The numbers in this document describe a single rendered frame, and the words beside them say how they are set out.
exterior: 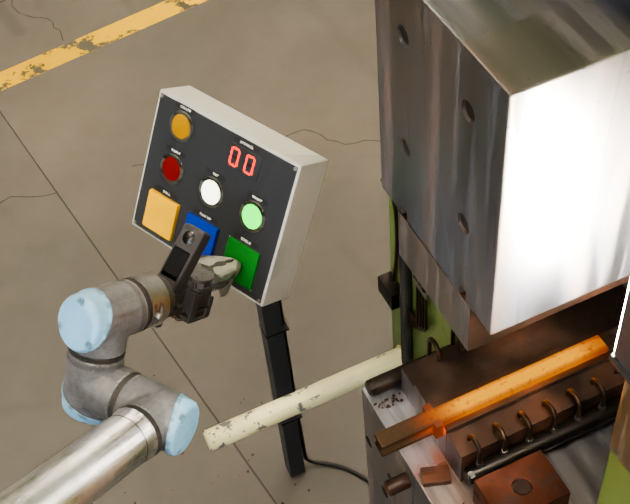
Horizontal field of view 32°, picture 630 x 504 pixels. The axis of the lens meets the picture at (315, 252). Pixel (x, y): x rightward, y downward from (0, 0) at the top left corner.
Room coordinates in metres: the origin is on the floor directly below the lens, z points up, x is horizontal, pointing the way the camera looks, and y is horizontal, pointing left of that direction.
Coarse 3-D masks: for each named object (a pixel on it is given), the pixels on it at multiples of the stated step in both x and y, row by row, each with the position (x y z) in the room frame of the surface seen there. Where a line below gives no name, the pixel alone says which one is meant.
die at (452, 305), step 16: (400, 224) 1.04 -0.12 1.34; (400, 240) 1.04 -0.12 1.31; (416, 240) 1.00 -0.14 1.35; (416, 256) 1.00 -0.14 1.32; (432, 256) 0.96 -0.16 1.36; (416, 272) 1.00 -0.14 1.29; (432, 272) 0.95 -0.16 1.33; (432, 288) 0.95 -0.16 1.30; (448, 288) 0.91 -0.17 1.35; (608, 288) 0.94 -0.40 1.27; (448, 304) 0.91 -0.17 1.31; (464, 304) 0.87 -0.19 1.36; (448, 320) 0.91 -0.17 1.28; (464, 320) 0.87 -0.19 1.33; (528, 320) 0.89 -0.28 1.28; (464, 336) 0.87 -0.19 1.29; (480, 336) 0.87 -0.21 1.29; (496, 336) 0.88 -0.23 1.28
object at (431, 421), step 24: (552, 360) 1.01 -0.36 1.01; (576, 360) 1.00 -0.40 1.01; (504, 384) 0.97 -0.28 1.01; (528, 384) 0.97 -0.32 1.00; (432, 408) 0.94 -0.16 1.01; (456, 408) 0.94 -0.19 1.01; (480, 408) 0.94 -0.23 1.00; (384, 432) 0.91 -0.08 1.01; (408, 432) 0.90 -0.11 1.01; (432, 432) 0.91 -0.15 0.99
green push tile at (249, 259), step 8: (232, 240) 1.32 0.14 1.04; (232, 248) 1.31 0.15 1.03; (240, 248) 1.30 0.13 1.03; (248, 248) 1.29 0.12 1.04; (224, 256) 1.31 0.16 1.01; (232, 256) 1.30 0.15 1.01; (240, 256) 1.29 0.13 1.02; (248, 256) 1.29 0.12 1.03; (256, 256) 1.28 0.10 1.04; (248, 264) 1.28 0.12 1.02; (256, 264) 1.27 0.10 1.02; (240, 272) 1.28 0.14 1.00; (248, 272) 1.27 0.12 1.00; (240, 280) 1.27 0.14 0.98; (248, 280) 1.26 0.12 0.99; (248, 288) 1.25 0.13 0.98
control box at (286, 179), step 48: (192, 96) 1.55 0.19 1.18; (192, 144) 1.46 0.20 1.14; (240, 144) 1.41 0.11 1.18; (288, 144) 1.40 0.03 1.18; (144, 192) 1.48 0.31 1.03; (192, 192) 1.42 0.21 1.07; (240, 192) 1.36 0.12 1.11; (288, 192) 1.31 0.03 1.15; (240, 240) 1.31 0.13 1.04; (288, 240) 1.28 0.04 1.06; (240, 288) 1.26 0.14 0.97; (288, 288) 1.27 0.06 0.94
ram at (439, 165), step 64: (384, 0) 1.07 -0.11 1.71; (448, 0) 0.98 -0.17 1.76; (512, 0) 0.96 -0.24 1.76; (576, 0) 0.95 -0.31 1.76; (384, 64) 1.07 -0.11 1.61; (448, 64) 0.92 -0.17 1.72; (512, 64) 0.86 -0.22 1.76; (576, 64) 0.85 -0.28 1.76; (384, 128) 1.08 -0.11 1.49; (448, 128) 0.92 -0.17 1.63; (512, 128) 0.82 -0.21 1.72; (576, 128) 0.84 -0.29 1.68; (448, 192) 0.92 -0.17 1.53; (512, 192) 0.82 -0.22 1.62; (576, 192) 0.85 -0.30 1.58; (448, 256) 0.91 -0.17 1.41; (512, 256) 0.82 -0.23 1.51; (576, 256) 0.85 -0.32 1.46; (512, 320) 0.82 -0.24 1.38
